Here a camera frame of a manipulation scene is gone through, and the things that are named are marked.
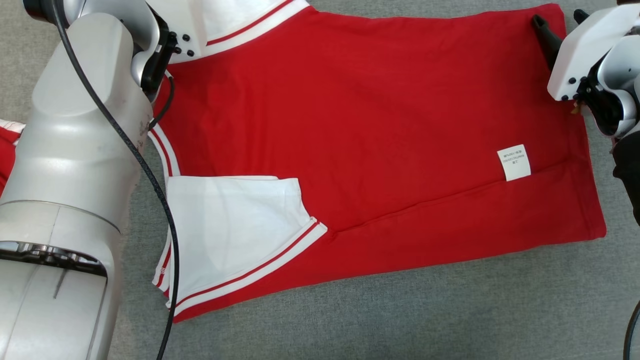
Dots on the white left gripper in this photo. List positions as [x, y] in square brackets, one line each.
[182, 25]

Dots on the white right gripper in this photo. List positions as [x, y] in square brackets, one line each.
[585, 50]

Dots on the red shirt with white sleeves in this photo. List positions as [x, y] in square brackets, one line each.
[375, 125]

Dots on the red shorts with white trim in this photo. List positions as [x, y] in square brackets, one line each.
[6, 155]

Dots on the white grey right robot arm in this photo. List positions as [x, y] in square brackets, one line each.
[627, 70]

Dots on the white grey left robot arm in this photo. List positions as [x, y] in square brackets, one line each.
[75, 125]

